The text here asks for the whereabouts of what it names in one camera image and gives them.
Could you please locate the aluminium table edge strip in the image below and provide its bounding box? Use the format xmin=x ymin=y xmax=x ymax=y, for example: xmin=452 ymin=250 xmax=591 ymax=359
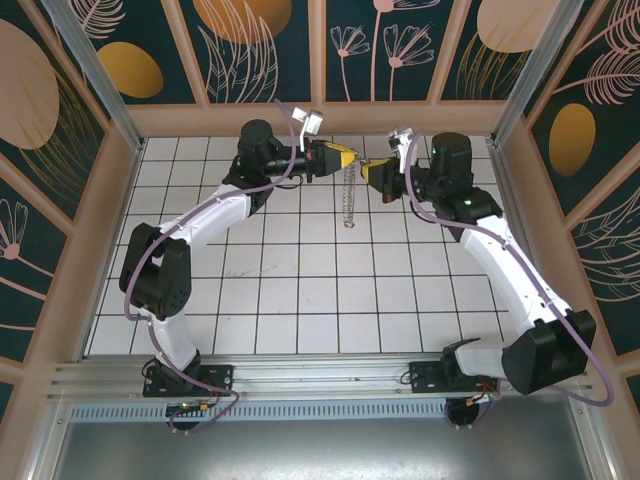
xmin=487 ymin=137 xmax=539 ymax=284

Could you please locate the grey metal sheet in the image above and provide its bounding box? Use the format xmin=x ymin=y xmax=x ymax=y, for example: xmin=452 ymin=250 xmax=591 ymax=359
xmin=49 ymin=421 xmax=601 ymax=480

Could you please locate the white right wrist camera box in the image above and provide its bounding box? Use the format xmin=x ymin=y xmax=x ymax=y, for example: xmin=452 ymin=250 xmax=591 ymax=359
xmin=387 ymin=127 xmax=417 ymax=154

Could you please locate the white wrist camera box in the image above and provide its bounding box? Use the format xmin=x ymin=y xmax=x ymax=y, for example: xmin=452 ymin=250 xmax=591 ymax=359
xmin=292 ymin=106 xmax=326 ymax=137
xmin=387 ymin=127 xmax=417 ymax=154

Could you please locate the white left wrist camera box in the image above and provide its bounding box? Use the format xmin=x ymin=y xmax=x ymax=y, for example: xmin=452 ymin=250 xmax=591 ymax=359
xmin=292 ymin=106 xmax=326 ymax=137

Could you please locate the aluminium corner post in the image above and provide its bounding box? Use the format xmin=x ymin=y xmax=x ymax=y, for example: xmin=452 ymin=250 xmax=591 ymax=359
xmin=39 ymin=0 xmax=147 ymax=154
xmin=489 ymin=0 xmax=574 ymax=147

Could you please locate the aluminium mounting rail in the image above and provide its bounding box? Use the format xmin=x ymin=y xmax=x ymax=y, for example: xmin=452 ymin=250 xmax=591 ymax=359
xmin=47 ymin=352 xmax=596 ymax=402

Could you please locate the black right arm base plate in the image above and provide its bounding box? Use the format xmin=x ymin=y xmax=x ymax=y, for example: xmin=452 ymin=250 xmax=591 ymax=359
xmin=407 ymin=357 xmax=501 ymax=397

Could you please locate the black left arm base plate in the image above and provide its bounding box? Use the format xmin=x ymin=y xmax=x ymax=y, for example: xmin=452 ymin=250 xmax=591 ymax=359
xmin=143 ymin=363 xmax=236 ymax=399

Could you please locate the small connector board with wires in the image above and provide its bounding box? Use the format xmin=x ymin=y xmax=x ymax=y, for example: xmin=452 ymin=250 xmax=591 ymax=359
xmin=166 ymin=399 xmax=214 ymax=418
xmin=464 ymin=388 xmax=502 ymax=407

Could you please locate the perforated grey cable tray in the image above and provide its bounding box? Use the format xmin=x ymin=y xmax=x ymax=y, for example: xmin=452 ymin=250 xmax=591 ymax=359
xmin=67 ymin=403 xmax=584 ymax=424

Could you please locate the black round cable grommet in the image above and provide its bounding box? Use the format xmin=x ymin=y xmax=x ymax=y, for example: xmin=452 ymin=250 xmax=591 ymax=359
xmin=167 ymin=414 xmax=201 ymax=433
xmin=443 ymin=399 xmax=484 ymax=430

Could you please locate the aluminium frame upright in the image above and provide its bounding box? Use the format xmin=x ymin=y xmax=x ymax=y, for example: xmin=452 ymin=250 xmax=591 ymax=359
xmin=27 ymin=399 xmax=71 ymax=480
xmin=569 ymin=384 xmax=619 ymax=480

